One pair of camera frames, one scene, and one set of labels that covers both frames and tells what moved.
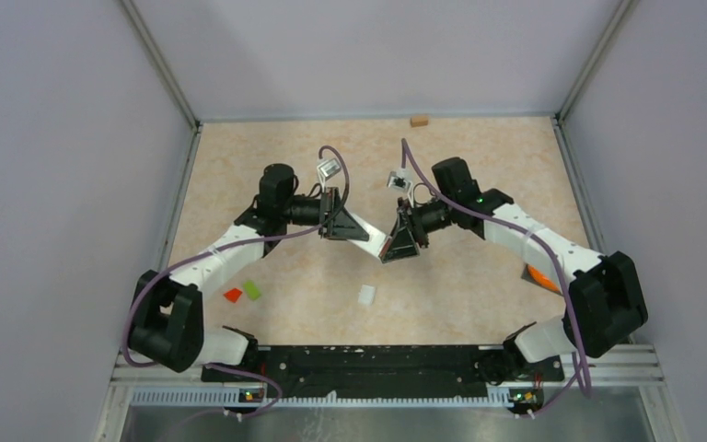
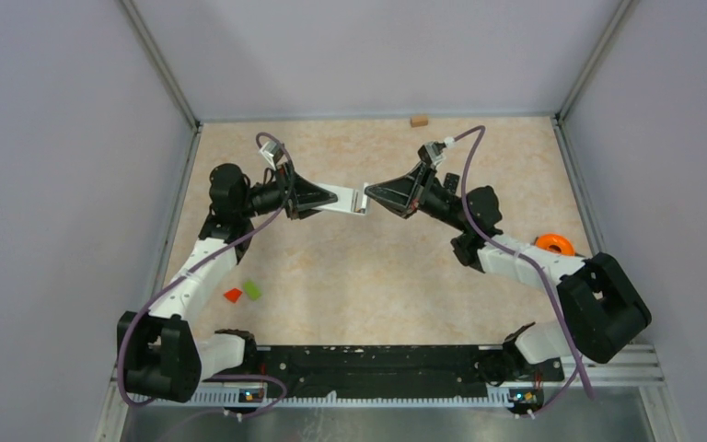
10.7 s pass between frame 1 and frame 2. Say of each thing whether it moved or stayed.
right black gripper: moved
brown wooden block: stayed
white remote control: moved
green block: stayed
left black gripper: moved
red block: stayed
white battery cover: moved
